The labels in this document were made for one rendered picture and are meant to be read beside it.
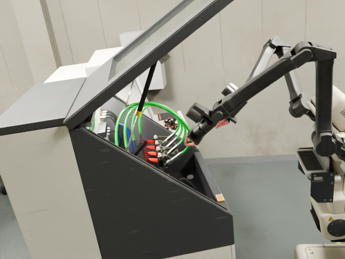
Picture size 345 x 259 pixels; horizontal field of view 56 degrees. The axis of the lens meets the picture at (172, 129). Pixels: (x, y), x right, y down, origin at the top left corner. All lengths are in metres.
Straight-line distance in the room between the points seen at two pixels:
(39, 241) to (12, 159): 0.38
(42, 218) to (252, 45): 2.65
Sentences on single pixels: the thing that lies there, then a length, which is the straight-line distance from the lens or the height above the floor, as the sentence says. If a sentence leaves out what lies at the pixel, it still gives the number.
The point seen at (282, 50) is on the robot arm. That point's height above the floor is 1.51.
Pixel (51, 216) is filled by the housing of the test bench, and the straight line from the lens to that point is 1.41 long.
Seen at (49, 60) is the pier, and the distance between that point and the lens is 3.76.
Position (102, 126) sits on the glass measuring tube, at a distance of 1.68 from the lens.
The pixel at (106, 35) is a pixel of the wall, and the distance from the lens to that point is 3.61.
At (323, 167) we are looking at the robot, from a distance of 1.66.
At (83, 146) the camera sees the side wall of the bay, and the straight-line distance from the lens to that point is 1.25.
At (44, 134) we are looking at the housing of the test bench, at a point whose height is 1.45.
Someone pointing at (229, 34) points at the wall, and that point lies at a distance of 3.43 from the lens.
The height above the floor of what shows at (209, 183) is 0.95.
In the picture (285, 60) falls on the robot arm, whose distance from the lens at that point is 1.25.
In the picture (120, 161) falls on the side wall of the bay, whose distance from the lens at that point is 1.26.
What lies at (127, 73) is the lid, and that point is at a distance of 1.13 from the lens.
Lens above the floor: 1.84
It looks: 22 degrees down
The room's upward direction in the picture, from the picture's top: 8 degrees counter-clockwise
